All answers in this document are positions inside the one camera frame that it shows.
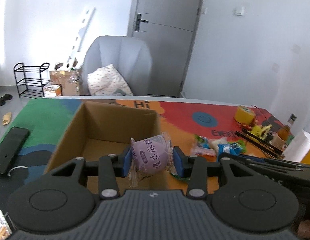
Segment purple snack packet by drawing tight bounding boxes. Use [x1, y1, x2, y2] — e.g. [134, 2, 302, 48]
[128, 132, 176, 187]

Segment white paper towel roll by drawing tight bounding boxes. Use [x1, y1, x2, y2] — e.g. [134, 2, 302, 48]
[283, 130, 310, 163]

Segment glass bottle black cap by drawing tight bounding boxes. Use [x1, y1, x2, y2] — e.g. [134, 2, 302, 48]
[277, 114, 297, 143]

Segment black chopsticks pair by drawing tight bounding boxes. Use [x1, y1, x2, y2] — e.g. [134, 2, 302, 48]
[235, 129, 284, 159]

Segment white blue snack packet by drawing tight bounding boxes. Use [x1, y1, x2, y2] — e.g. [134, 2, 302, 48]
[217, 142, 244, 157]

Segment yellow toy clutter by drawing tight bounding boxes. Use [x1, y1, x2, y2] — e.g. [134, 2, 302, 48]
[248, 119, 272, 140]

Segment silver foil bag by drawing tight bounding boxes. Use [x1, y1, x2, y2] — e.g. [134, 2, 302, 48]
[0, 210, 11, 240]

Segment red snack packet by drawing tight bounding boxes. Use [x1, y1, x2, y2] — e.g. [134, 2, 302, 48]
[191, 146, 216, 158]

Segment black smartphone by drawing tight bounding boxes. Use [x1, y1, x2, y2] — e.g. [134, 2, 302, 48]
[0, 127, 30, 174]

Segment green snack packet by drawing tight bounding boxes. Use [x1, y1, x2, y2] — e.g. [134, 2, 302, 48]
[195, 134, 209, 148]

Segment open cardboard box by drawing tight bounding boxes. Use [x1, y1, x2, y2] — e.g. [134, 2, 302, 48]
[44, 100, 171, 196]

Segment yellow tape roll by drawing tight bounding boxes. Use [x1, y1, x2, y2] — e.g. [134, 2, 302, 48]
[234, 106, 255, 125]

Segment beige slipper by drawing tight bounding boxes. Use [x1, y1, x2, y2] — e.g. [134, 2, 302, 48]
[2, 112, 12, 126]

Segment colourful cartoon table mat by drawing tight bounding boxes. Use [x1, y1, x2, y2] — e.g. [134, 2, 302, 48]
[0, 98, 296, 205]

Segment white paper bucket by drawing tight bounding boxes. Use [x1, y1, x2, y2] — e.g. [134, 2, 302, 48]
[43, 84, 62, 97]

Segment black sandals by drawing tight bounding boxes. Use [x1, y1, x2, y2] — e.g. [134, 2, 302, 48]
[0, 94, 12, 106]

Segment brown cardboard box on floor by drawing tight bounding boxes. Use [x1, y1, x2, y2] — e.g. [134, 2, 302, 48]
[49, 70, 82, 96]

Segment black shoe rack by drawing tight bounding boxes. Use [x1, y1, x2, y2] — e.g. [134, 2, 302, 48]
[13, 62, 50, 99]

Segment white dotted pillow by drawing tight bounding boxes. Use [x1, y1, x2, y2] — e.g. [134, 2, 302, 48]
[87, 64, 133, 96]

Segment white perforated board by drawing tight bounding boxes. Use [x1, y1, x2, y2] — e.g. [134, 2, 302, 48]
[65, 7, 96, 69]

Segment grey armchair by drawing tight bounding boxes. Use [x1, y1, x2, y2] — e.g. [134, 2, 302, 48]
[81, 36, 153, 96]

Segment grey door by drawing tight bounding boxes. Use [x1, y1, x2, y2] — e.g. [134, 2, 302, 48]
[128, 0, 203, 96]

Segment white phone cable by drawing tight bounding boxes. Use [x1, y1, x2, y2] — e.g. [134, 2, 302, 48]
[7, 165, 29, 177]

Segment white light switch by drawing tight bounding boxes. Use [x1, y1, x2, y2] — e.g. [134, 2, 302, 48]
[234, 5, 244, 16]

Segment black door handle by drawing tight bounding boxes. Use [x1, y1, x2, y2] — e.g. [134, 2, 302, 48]
[134, 14, 148, 32]

